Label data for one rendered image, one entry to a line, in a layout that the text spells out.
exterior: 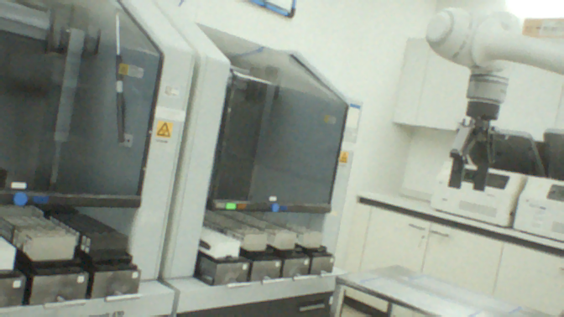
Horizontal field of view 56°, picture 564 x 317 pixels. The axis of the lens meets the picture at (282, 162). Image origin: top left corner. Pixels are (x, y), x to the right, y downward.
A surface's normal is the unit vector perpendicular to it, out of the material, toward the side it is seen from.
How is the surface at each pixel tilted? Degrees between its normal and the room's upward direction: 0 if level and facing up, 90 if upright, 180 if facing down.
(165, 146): 90
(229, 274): 90
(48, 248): 90
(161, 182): 90
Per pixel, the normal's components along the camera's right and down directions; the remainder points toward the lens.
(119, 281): 0.70, 0.16
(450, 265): -0.69, -0.09
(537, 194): -0.49, -0.58
